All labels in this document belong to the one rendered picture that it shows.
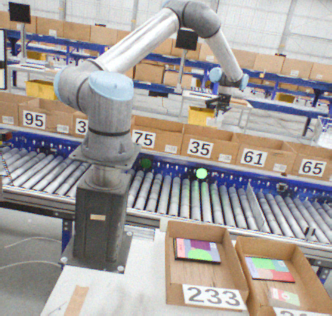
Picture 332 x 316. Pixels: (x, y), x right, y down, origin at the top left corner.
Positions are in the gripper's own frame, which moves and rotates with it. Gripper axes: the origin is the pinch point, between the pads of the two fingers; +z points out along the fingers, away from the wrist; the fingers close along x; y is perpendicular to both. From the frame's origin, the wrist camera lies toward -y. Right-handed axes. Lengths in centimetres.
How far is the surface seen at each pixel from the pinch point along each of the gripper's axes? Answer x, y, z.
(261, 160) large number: -8.3, 36.6, 20.0
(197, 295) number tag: -126, -9, 30
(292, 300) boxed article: -115, 28, 36
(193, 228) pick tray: -83, -9, 33
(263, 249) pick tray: -86, 24, 36
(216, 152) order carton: -8.0, 5.4, 19.4
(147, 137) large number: -8.1, -43.6, 17.6
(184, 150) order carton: -7.8, -17.0, 22.6
